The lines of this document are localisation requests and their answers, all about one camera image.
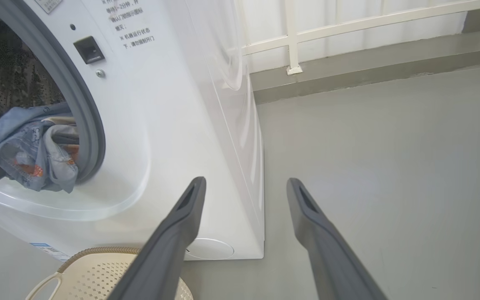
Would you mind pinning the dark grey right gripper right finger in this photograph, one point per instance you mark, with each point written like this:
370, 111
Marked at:
327, 258

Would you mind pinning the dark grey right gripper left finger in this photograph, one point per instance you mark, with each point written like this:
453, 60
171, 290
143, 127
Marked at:
169, 250

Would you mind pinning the blue printed clothes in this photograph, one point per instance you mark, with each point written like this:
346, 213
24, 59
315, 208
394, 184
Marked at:
19, 141

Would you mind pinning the cream perforated laundry basket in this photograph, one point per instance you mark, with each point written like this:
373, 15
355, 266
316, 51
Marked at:
90, 275

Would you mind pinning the white front-load washing machine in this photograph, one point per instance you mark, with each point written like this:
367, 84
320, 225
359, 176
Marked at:
161, 125

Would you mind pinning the blue energy label sticker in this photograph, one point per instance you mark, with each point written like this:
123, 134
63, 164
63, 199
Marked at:
48, 251

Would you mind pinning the white metal railing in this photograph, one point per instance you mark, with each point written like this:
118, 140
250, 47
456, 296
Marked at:
292, 37

